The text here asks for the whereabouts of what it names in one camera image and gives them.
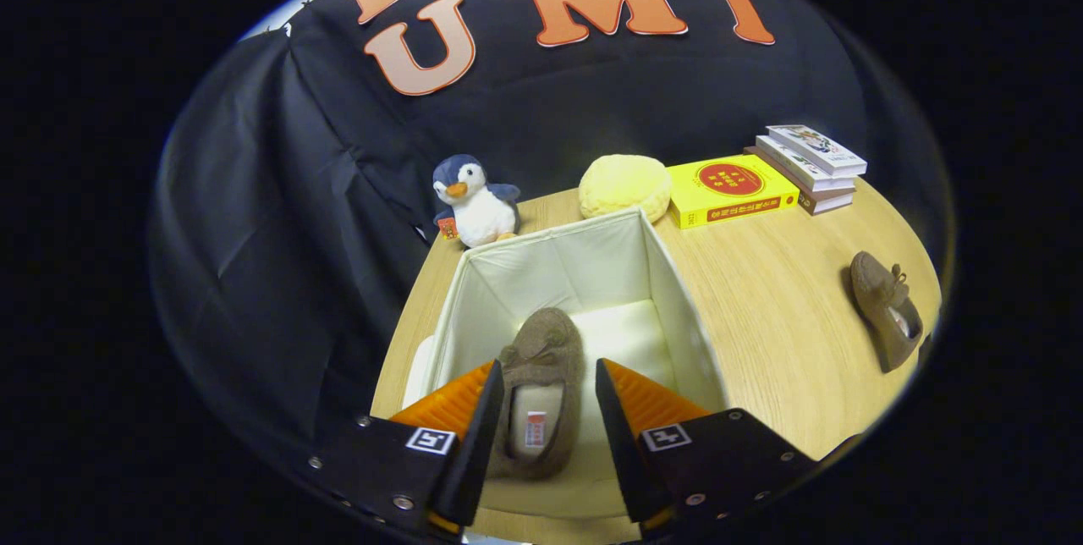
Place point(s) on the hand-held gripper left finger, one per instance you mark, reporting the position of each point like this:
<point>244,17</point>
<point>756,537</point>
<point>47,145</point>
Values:
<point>470,452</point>

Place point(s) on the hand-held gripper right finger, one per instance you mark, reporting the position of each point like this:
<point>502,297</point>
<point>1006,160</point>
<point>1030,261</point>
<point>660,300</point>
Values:
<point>622,452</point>

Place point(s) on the brown suede shoe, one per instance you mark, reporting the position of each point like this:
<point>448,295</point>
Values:
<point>546,350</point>
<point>876,295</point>

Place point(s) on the beige fabric storage box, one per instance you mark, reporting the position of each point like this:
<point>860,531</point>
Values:
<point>575,266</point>

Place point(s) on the penguin plush toy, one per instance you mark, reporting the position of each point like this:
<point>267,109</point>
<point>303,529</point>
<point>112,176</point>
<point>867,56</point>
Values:
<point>478,208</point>

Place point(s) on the yellow round plush cushion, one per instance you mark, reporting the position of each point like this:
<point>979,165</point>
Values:
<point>624,185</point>

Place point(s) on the yellow book with red circle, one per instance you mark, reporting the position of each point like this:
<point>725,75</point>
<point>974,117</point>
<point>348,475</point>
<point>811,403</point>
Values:
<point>728,189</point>

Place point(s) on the black backdrop cloth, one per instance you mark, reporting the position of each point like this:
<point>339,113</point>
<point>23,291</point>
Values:
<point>296,215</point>

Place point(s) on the brown cover book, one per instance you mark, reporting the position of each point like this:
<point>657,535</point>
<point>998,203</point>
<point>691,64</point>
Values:
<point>825,203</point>

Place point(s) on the white illustrated cover book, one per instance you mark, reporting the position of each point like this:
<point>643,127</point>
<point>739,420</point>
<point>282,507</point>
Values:
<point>816,147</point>

